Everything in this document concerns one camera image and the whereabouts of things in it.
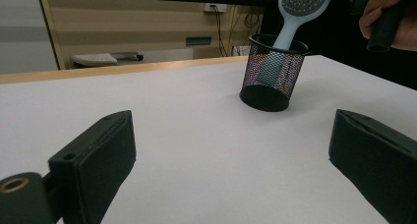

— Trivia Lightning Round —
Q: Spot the wooden desk cabinet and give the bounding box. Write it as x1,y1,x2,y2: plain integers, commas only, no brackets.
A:
38,0,267,70

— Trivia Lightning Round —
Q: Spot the black mesh pen holder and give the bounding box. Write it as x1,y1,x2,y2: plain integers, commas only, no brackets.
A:
239,33,310,113

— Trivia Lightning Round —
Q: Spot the white power socket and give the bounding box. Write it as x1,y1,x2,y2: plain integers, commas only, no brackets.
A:
203,2,228,14

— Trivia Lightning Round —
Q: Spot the grey chair base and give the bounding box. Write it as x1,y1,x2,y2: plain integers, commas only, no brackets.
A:
70,51,146,69

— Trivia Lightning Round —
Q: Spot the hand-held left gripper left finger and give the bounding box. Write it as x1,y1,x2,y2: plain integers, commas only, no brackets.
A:
47,109,137,224

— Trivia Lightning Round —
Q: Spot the coiled black cable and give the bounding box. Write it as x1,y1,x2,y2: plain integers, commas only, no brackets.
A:
243,11,261,29

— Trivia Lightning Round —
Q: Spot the light blue hairbrush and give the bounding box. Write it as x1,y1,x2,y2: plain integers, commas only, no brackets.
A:
254,0,337,87

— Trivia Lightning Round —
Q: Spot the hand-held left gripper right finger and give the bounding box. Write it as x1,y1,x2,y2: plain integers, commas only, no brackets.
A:
328,108,417,224

